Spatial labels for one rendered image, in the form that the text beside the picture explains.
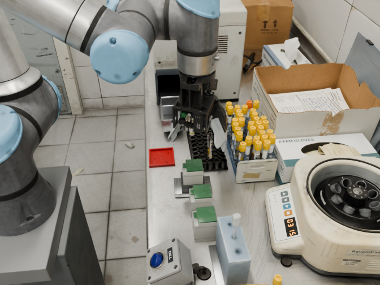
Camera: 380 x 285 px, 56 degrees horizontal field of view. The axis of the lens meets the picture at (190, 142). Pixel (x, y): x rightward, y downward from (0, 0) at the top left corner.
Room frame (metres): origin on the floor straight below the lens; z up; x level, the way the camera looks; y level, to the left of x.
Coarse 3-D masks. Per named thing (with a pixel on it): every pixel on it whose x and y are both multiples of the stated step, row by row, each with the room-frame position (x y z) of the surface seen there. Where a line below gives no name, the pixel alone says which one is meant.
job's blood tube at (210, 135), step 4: (208, 132) 0.70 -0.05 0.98; (212, 132) 0.70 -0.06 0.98; (208, 136) 0.70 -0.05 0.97; (212, 136) 0.70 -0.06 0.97; (208, 140) 0.70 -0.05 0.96; (212, 140) 0.70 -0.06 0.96; (208, 144) 0.70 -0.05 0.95; (212, 144) 0.70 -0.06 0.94; (208, 148) 0.70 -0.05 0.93; (212, 148) 0.70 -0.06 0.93; (208, 152) 0.70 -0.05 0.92; (208, 156) 0.70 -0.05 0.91
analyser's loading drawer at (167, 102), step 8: (168, 88) 1.02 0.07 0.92; (176, 88) 1.02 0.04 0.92; (160, 96) 0.97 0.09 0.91; (168, 96) 0.97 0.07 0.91; (176, 96) 0.92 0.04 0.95; (160, 104) 0.93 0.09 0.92; (168, 104) 0.92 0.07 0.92; (168, 112) 0.87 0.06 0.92; (168, 120) 0.82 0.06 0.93; (168, 128) 0.82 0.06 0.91; (184, 128) 0.82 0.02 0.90
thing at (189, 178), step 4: (184, 168) 0.61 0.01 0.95; (184, 172) 0.60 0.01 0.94; (188, 172) 0.59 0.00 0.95; (192, 172) 0.59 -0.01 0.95; (196, 172) 0.59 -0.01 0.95; (200, 172) 0.59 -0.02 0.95; (184, 176) 0.59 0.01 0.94; (188, 176) 0.59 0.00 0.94; (192, 176) 0.59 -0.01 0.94; (196, 176) 0.59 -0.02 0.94; (200, 176) 0.59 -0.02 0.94; (184, 180) 0.59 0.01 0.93; (188, 180) 0.59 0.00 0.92; (192, 180) 0.59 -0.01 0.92; (196, 180) 0.59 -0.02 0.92; (200, 180) 0.59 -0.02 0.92; (184, 184) 0.59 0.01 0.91; (188, 184) 0.59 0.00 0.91; (192, 184) 0.59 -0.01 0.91
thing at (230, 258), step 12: (228, 216) 0.45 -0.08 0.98; (228, 228) 0.42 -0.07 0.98; (240, 228) 0.42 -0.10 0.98; (216, 240) 0.44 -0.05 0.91; (228, 240) 0.39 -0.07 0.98; (240, 240) 0.39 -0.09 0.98; (216, 252) 0.42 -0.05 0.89; (228, 252) 0.37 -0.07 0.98; (240, 252) 0.37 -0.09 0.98; (216, 264) 0.40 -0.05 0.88; (228, 264) 0.35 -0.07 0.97; (240, 264) 0.35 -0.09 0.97; (216, 276) 0.37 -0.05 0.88; (228, 276) 0.35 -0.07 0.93; (240, 276) 0.35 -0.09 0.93
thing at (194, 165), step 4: (188, 160) 0.63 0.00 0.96; (192, 160) 0.63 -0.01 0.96; (196, 160) 0.63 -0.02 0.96; (200, 160) 0.63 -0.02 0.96; (184, 164) 0.61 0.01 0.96; (188, 164) 0.61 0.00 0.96; (192, 164) 0.61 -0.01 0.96; (196, 164) 0.61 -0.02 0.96; (200, 164) 0.61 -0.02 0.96; (188, 168) 0.60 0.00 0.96; (192, 168) 0.60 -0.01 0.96; (196, 168) 0.60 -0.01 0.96; (200, 168) 0.60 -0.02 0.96
